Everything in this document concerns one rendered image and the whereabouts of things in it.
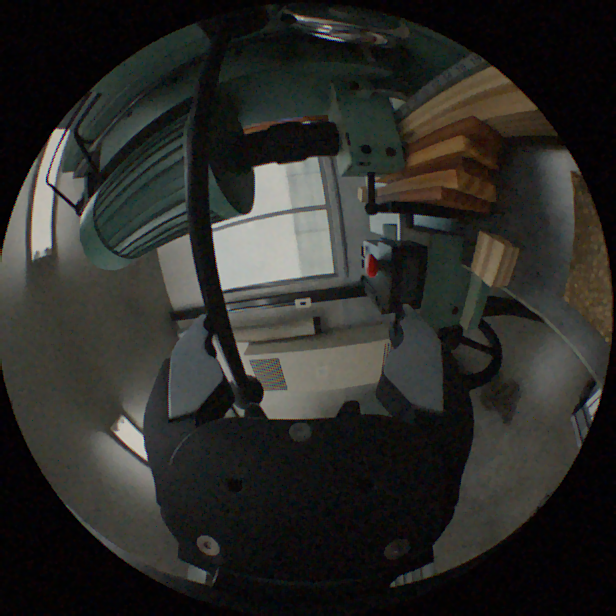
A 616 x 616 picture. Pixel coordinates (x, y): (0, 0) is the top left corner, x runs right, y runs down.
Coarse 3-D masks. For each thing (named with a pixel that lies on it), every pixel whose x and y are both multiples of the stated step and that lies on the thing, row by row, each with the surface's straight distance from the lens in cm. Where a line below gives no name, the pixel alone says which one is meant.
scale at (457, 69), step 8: (472, 56) 21; (456, 64) 22; (464, 64) 21; (472, 64) 20; (448, 72) 22; (456, 72) 21; (432, 80) 23; (440, 80) 22; (448, 80) 22; (424, 88) 24; (432, 88) 23; (416, 96) 25; (424, 96) 24; (408, 104) 26; (400, 112) 28
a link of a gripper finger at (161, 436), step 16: (160, 368) 10; (160, 384) 9; (160, 400) 8; (144, 416) 8; (160, 416) 8; (192, 416) 7; (144, 432) 8; (160, 432) 7; (176, 432) 7; (144, 448) 8; (160, 448) 7; (160, 464) 7; (160, 480) 7; (160, 496) 7
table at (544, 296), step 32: (512, 160) 22; (544, 160) 21; (512, 192) 22; (544, 192) 20; (416, 224) 34; (448, 224) 28; (480, 224) 24; (512, 224) 21; (544, 224) 20; (544, 256) 20; (480, 288) 28; (512, 288) 21; (544, 288) 20; (544, 320) 20; (576, 320) 19; (576, 352) 20; (608, 352) 20
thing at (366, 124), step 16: (336, 80) 28; (336, 96) 26; (352, 96) 26; (384, 96) 29; (336, 112) 26; (352, 112) 25; (368, 112) 25; (384, 112) 27; (352, 128) 23; (368, 128) 24; (384, 128) 25; (352, 144) 22; (368, 144) 23; (384, 144) 24; (400, 144) 25; (352, 160) 22; (368, 160) 22; (384, 160) 23; (400, 160) 24; (352, 176) 28; (384, 176) 29
